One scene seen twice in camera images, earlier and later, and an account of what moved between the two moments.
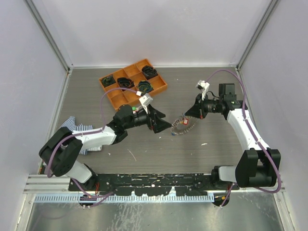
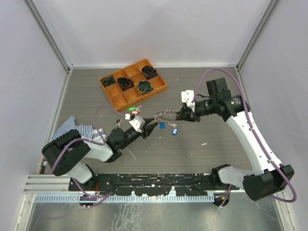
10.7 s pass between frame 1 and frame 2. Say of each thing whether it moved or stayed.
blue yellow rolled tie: stayed
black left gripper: moved
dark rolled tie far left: stayed
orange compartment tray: stayed
